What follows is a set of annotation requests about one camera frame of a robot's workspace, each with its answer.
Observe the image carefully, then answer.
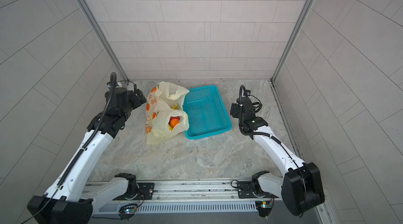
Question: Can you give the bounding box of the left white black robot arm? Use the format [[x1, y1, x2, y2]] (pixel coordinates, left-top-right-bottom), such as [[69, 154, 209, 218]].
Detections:
[[27, 84, 147, 224]]

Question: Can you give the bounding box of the cream plastic bag fruit print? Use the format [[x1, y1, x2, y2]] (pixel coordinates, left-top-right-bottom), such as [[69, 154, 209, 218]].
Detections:
[[145, 82, 190, 145]]

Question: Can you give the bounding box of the white vent grille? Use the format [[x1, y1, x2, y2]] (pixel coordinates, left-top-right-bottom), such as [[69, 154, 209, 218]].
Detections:
[[136, 202, 258, 214]]

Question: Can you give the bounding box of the left circuit board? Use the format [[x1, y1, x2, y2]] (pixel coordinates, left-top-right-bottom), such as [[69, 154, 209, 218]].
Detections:
[[118, 204, 139, 221]]

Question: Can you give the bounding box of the teal plastic basket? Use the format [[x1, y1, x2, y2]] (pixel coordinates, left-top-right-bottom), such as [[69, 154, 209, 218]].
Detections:
[[183, 85, 232, 140]]

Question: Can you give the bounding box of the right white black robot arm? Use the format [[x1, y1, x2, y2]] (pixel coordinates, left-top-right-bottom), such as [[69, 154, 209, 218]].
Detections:
[[230, 95, 325, 217]]

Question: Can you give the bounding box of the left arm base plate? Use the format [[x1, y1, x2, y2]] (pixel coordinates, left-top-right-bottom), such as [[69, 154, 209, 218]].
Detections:
[[133, 183, 155, 201]]

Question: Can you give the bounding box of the red toy fruit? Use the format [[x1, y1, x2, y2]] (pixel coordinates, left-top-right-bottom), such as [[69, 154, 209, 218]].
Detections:
[[169, 116, 180, 122]]

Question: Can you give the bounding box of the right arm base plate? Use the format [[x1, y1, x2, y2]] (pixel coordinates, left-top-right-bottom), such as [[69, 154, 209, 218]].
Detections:
[[232, 181, 276, 199]]

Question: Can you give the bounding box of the right circuit board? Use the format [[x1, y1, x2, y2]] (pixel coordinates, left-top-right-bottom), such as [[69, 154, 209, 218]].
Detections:
[[255, 201, 273, 219]]

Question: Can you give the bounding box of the circuit board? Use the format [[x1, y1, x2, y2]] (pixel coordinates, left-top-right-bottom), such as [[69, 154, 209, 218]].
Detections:
[[255, 201, 273, 219], [118, 204, 139, 221]]

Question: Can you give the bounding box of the left black cable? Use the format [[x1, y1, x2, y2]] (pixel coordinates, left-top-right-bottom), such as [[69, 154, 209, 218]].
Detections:
[[20, 72, 139, 224]]

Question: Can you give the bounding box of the aluminium mounting rail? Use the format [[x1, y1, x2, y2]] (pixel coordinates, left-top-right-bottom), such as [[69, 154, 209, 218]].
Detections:
[[88, 178, 325, 204]]

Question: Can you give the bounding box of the orange toy fruit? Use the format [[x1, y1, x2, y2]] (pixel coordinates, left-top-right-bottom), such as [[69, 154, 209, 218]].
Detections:
[[170, 119, 180, 128]]

